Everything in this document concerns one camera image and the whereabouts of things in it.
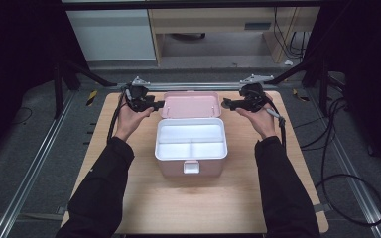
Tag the black metal stand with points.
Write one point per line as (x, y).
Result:
(324, 92)
(58, 89)

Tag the person's right hand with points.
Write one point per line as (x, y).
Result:
(263, 122)

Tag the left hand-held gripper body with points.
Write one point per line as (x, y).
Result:
(138, 97)

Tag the long metal floor rail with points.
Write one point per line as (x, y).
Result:
(29, 178)
(354, 185)

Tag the white divided tray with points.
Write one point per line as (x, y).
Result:
(190, 132)

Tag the yellow black tape strip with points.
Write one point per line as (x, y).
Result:
(91, 97)
(300, 95)

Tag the metal cross rail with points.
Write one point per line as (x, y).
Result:
(195, 86)

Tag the person's left hand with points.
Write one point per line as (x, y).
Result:
(129, 124)

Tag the small white scrap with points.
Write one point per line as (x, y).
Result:
(288, 62)

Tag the white cabinet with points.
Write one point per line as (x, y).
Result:
(112, 34)

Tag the light wooden desk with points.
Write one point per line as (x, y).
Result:
(211, 20)

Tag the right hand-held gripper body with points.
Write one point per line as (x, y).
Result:
(254, 97)

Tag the pink storage box with lid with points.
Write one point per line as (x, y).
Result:
(190, 105)

